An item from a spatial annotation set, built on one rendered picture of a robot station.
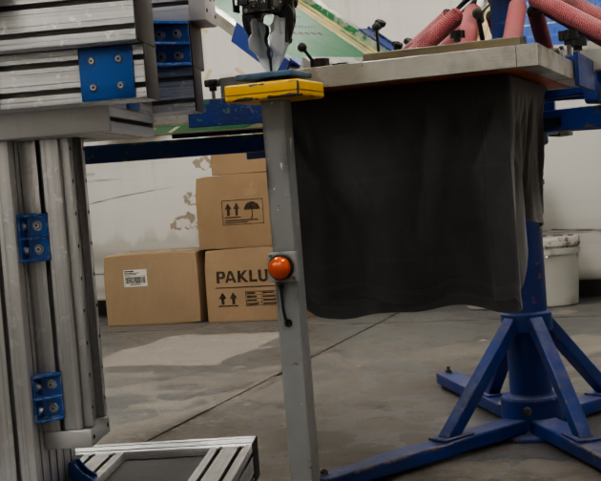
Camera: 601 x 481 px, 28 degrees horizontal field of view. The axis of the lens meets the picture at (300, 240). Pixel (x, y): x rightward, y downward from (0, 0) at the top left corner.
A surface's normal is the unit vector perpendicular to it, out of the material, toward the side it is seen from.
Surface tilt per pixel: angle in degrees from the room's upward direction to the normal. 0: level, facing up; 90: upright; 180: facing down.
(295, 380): 90
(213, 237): 91
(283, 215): 90
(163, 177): 90
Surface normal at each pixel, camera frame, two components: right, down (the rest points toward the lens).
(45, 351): -0.09, 0.06
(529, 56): -0.33, 0.07
